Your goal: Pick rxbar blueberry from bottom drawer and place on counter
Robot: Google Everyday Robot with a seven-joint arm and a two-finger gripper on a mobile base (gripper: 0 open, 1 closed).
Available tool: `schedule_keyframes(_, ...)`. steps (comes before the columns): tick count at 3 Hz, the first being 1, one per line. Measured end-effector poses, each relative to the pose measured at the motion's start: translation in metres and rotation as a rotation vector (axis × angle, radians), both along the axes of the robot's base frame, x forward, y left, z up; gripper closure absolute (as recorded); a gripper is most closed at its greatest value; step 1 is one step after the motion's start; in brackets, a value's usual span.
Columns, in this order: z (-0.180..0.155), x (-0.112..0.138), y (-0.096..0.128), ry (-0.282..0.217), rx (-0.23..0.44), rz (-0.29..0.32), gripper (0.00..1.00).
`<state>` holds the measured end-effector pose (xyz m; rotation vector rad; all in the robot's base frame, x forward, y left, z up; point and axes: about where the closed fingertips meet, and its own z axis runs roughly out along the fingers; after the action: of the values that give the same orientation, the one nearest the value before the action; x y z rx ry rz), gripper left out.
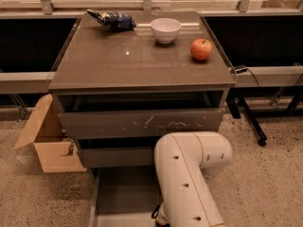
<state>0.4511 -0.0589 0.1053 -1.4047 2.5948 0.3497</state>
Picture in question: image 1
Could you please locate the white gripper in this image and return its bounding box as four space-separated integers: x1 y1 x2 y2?
151 203 170 227

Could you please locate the white bowl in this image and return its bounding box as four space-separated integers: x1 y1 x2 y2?
151 18 182 44

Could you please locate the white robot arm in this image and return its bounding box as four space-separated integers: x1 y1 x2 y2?
154 131 232 227

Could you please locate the grey top drawer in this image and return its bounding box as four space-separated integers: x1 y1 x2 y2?
59 92 224 139

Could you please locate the grey drawer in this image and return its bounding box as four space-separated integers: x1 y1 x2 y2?
59 92 224 139
89 166 162 227
78 136 158 168

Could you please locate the grey bottom drawer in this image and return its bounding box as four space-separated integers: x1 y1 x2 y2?
89 166 162 227

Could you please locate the blue chip bag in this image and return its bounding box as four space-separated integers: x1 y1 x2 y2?
86 9 136 30

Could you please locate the grey middle drawer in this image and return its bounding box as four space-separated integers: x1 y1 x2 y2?
78 136 158 168

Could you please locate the cardboard box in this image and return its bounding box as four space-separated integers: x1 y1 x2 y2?
15 94 86 173

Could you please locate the grey drawer cabinet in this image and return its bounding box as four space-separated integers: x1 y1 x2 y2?
47 10 237 182

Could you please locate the red apple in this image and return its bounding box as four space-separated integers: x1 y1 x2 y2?
190 39 212 61

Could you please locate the black cable with plug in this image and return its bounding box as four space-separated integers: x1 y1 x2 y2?
229 63 261 88

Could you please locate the black rolling stand leg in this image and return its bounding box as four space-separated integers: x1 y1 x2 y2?
226 96 267 147

